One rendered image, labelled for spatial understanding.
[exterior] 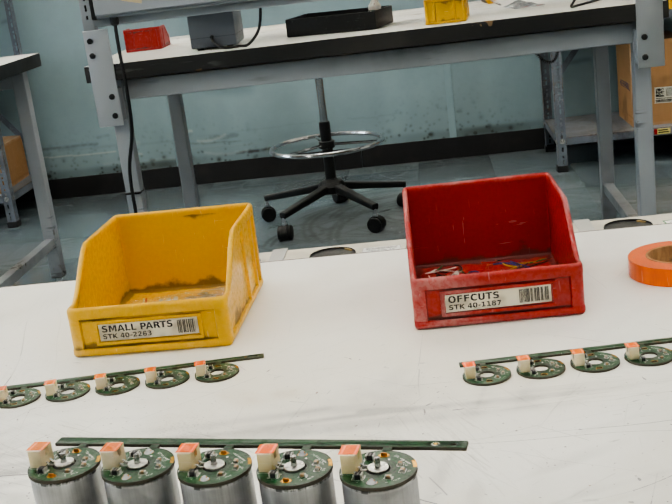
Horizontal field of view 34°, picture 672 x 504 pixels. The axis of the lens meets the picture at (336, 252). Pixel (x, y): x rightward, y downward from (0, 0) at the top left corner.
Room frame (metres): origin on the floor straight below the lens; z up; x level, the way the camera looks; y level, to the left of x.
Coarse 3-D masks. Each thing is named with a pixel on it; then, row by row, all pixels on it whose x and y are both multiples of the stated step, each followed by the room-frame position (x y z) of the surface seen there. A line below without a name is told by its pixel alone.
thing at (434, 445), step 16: (224, 448) 0.34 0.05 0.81; (288, 448) 0.34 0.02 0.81; (304, 448) 0.33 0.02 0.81; (320, 448) 0.33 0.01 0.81; (336, 448) 0.33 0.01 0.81; (368, 448) 0.33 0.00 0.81; (384, 448) 0.33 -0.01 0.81; (400, 448) 0.33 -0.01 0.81; (416, 448) 0.32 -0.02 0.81; (432, 448) 0.32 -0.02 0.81; (448, 448) 0.32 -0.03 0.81; (464, 448) 0.32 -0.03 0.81
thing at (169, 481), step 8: (128, 464) 0.34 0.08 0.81; (136, 464) 0.34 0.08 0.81; (144, 464) 0.33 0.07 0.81; (168, 472) 0.33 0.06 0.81; (160, 480) 0.33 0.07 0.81; (168, 480) 0.33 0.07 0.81; (176, 480) 0.34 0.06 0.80; (112, 488) 0.33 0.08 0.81; (120, 488) 0.33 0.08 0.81; (128, 488) 0.33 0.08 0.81; (136, 488) 0.32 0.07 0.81; (144, 488) 0.33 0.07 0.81; (152, 488) 0.33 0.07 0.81; (160, 488) 0.33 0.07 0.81; (168, 488) 0.33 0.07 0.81; (176, 488) 0.34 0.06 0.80; (112, 496) 0.33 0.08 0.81; (120, 496) 0.33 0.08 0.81; (128, 496) 0.33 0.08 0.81; (136, 496) 0.33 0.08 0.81; (144, 496) 0.33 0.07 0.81; (152, 496) 0.33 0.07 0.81; (160, 496) 0.33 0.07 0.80; (168, 496) 0.33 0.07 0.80; (176, 496) 0.33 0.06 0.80
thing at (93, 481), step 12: (60, 468) 0.34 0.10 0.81; (96, 468) 0.34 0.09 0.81; (84, 480) 0.34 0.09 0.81; (96, 480) 0.34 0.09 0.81; (36, 492) 0.34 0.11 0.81; (48, 492) 0.33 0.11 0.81; (60, 492) 0.33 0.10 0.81; (72, 492) 0.33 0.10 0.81; (84, 492) 0.34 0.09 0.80; (96, 492) 0.34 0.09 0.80
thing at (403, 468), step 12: (372, 456) 0.32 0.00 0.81; (396, 456) 0.32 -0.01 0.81; (408, 456) 0.32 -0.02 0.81; (396, 468) 0.31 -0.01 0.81; (408, 468) 0.31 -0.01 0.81; (348, 480) 0.31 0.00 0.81; (360, 480) 0.31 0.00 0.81; (384, 480) 0.30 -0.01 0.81; (396, 480) 0.30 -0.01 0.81; (408, 480) 0.30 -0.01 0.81
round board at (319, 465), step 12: (288, 456) 0.33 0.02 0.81; (300, 456) 0.33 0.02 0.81; (312, 456) 0.33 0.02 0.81; (324, 456) 0.33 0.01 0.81; (276, 468) 0.32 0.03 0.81; (312, 468) 0.32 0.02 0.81; (324, 468) 0.32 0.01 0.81; (264, 480) 0.31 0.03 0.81; (276, 480) 0.31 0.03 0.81; (300, 480) 0.31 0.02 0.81; (312, 480) 0.31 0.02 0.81
